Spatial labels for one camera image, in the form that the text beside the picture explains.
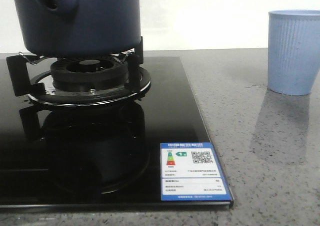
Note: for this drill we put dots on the light blue ribbed plastic cup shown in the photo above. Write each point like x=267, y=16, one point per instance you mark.
x=293, y=50

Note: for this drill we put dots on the black glass gas stove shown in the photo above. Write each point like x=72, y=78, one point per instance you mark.
x=102, y=158

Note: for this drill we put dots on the dark blue cooking pot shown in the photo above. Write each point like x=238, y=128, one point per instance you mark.
x=70, y=28

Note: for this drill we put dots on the right burner with pot support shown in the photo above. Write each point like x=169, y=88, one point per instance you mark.
x=82, y=82

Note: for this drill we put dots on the blue energy efficiency label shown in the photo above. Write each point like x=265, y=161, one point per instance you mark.
x=190, y=171

